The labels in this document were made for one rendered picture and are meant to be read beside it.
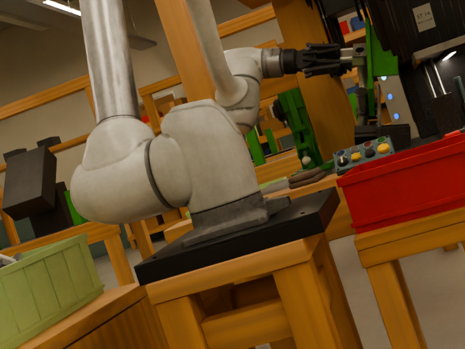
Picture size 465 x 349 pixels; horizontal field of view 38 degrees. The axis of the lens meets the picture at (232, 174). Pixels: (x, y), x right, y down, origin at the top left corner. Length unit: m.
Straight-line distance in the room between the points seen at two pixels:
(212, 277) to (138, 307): 0.54
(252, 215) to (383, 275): 0.28
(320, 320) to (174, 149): 0.43
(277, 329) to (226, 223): 0.23
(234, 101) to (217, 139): 0.58
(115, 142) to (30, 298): 0.43
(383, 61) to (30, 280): 1.08
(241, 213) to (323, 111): 1.03
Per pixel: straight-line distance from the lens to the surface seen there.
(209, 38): 1.86
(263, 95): 2.44
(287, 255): 1.25
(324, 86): 2.32
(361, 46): 2.04
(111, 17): 1.63
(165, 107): 11.82
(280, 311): 1.30
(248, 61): 2.03
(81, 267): 1.85
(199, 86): 2.40
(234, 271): 1.28
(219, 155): 1.34
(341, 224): 1.73
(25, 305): 1.63
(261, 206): 1.38
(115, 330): 1.71
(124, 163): 1.42
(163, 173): 1.37
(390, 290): 1.40
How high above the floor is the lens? 1.04
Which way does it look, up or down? 2 degrees down
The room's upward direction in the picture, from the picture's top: 19 degrees counter-clockwise
